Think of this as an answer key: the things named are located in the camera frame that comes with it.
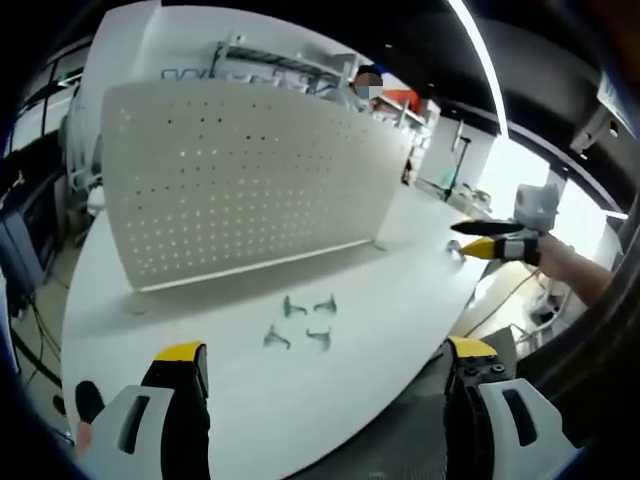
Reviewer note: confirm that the ceiling light strip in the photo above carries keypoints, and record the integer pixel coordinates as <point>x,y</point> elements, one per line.
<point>482,55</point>

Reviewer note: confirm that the white perforated mounting plate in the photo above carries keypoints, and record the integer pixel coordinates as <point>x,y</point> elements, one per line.
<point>250,175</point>

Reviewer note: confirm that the teal kick scooter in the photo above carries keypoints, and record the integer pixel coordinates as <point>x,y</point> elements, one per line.
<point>451,176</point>

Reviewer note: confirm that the metal shelf rack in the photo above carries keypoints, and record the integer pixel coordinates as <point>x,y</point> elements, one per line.
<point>280,59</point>

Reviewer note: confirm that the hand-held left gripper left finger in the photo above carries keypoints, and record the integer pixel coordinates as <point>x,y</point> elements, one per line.
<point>150,430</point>

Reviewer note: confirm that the dark round object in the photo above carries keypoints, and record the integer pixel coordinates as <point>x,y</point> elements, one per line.
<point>89,397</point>

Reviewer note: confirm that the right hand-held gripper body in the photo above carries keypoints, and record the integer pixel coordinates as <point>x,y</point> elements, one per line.
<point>536,205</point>

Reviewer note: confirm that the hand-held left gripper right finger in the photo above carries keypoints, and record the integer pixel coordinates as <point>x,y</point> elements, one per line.
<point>500,430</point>

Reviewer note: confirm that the dark equipment cart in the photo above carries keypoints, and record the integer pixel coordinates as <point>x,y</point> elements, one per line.
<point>25,235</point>

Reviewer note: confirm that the person's dark clothing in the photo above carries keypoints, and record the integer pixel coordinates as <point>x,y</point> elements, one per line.
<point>590,360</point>

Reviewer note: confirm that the metal hook assembly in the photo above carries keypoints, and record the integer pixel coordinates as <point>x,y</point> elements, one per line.
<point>454,246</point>
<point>276,339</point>
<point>321,337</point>
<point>327,305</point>
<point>291,307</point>

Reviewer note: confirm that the orange box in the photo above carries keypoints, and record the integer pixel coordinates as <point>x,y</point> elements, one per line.
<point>400,95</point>

